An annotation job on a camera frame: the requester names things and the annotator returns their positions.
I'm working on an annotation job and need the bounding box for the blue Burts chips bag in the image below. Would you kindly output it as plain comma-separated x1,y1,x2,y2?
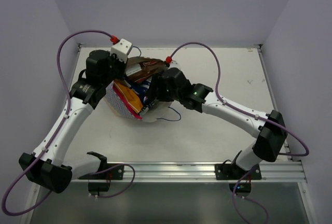
126,77,151,97

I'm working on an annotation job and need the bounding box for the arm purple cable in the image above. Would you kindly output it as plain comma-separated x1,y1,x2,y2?
170,41,311,224
1,30,135,216

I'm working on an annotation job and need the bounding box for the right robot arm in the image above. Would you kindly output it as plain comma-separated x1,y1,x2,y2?
147,68,287,179

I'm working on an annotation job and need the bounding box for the aluminium rail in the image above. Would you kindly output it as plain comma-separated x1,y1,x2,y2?
56,161,307,183

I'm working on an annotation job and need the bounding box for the brown Chio snack bag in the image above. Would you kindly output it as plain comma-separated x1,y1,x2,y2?
126,59,168,83

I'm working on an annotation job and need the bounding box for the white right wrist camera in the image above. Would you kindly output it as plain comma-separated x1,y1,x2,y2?
165,56,181,70

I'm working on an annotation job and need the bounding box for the orange yellow snack bag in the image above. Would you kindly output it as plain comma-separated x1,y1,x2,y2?
114,80,143,114

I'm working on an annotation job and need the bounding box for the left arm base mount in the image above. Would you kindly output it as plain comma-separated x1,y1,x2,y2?
87,151,124,195

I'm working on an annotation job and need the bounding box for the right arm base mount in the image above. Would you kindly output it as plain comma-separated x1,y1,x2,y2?
214,160,262,196

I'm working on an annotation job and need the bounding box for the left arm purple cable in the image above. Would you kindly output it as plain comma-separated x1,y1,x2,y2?
1,30,135,216

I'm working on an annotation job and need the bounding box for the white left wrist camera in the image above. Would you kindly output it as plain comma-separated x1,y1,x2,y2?
110,38,133,63

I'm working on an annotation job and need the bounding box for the blue checkered paper bag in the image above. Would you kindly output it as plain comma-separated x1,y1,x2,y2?
105,57,182,123

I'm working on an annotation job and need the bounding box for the red Real crisps bag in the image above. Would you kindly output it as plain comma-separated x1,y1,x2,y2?
113,86,142,120

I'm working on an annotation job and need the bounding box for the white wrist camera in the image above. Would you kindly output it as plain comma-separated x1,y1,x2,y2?
110,38,133,63
165,56,181,70

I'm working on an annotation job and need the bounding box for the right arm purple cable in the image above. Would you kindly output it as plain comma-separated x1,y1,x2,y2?
170,41,311,224

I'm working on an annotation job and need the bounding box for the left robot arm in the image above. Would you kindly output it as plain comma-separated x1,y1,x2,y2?
19,49,128,193

